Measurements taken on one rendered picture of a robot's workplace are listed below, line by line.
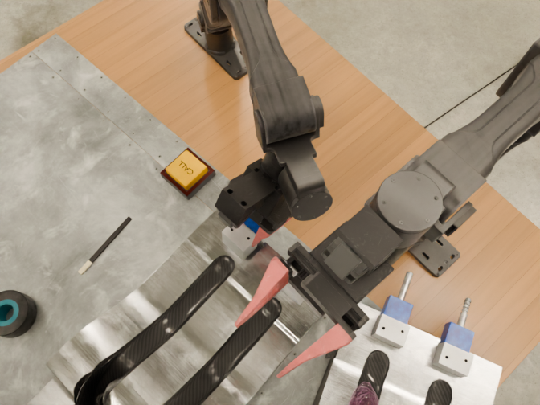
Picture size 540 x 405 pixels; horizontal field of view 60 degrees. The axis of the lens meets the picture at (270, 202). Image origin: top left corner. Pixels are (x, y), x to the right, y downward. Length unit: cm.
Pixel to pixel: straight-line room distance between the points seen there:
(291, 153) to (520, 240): 58
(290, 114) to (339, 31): 171
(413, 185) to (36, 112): 89
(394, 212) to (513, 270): 62
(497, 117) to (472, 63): 176
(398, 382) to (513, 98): 48
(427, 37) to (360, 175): 145
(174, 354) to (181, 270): 14
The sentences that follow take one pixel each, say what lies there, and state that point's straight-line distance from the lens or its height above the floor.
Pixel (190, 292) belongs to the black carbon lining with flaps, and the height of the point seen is 88.
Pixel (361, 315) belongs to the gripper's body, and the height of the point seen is 123.
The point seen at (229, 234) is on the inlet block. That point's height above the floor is 95.
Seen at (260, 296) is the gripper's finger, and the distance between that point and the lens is 46.
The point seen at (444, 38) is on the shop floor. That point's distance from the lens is 238.
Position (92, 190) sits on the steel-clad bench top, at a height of 80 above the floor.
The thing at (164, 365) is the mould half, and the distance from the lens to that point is 78.
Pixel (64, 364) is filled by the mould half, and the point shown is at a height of 93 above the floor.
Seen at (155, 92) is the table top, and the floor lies 80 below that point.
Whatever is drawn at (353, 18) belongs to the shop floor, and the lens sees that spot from 235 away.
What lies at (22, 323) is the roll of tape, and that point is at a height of 84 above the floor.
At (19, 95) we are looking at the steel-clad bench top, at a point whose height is 80.
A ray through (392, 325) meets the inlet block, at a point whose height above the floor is 88.
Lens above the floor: 167
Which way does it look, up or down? 68 degrees down
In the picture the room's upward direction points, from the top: 1 degrees clockwise
